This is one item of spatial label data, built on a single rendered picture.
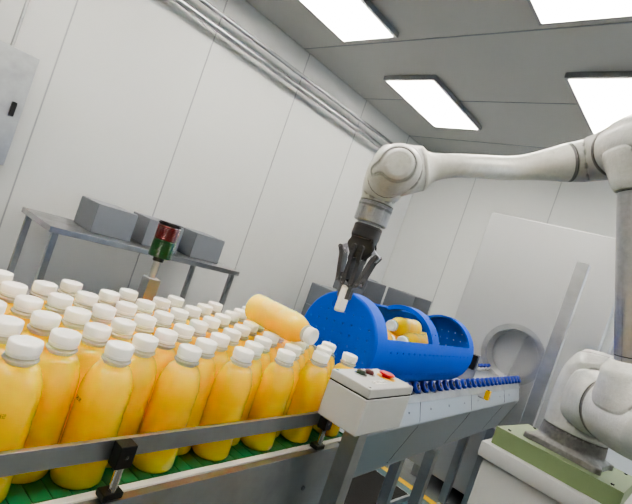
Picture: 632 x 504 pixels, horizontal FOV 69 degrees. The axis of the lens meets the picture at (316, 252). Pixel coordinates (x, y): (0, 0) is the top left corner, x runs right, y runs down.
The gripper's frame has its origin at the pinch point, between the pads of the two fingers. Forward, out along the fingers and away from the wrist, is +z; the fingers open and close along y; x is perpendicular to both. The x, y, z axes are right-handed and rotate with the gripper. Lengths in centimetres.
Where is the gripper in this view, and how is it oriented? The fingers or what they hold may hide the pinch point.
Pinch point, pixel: (343, 298)
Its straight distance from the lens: 119.7
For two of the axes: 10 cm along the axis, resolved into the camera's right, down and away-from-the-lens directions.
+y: -7.4, -2.6, 6.2
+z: -3.3, 9.4, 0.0
